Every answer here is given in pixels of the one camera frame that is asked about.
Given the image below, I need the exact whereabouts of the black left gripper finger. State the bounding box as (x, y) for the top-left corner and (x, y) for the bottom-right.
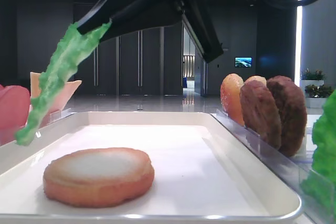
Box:
(77, 0), (182, 41)

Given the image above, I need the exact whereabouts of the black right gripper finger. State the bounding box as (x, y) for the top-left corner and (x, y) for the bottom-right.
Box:
(182, 0), (223, 63)

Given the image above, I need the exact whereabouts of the green lettuce leaf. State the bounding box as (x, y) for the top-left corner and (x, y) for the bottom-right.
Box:
(15, 22), (112, 146)
(301, 92), (335, 214)

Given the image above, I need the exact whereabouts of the leaning cheese slice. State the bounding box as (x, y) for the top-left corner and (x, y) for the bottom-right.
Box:
(48, 80), (82, 113)

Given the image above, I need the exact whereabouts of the brown meat patty front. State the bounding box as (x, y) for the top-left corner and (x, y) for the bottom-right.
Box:
(240, 80), (281, 149)

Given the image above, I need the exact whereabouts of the brown meat patty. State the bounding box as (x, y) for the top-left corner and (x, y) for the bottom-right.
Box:
(240, 80), (281, 149)
(267, 76), (307, 157)

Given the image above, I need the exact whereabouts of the brown meat patty rear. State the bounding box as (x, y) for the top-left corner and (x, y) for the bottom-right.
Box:
(267, 76), (307, 157)

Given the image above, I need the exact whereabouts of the upright cheese slice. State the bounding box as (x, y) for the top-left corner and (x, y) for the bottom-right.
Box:
(30, 72), (41, 98)

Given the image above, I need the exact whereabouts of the red tomato slice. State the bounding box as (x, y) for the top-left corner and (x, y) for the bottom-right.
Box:
(1, 86), (30, 130)

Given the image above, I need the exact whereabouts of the round bread slice on tray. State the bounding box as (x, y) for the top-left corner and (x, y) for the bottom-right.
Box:
(43, 147), (155, 208)

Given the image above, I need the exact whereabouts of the green lettuce leaf in rack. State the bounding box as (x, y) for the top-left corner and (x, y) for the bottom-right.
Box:
(301, 92), (335, 214)

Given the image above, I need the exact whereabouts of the orange bun slice front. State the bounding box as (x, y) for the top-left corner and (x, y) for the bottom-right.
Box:
(220, 73), (245, 126)

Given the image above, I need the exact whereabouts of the tan bun slice behind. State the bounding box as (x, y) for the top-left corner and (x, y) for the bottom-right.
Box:
(244, 76), (267, 86)

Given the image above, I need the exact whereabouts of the potted plant with flowers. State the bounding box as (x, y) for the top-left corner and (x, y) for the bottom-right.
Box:
(301, 68), (325, 81)

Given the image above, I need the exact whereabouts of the white rectangular tray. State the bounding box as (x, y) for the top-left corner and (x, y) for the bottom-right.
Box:
(1, 112), (303, 223)

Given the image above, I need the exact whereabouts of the clear acrylic left rack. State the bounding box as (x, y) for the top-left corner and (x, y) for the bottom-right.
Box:
(1, 108), (72, 146)

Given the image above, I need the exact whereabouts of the clear acrylic rack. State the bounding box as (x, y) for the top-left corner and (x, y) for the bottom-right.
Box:
(1, 108), (72, 146)
(216, 109), (335, 223)

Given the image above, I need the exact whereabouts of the clear acrylic right rack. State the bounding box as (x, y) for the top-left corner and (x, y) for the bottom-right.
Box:
(216, 109), (335, 223)

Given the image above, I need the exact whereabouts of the small wall screen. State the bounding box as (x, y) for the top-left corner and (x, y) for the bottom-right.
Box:
(235, 57), (252, 68)

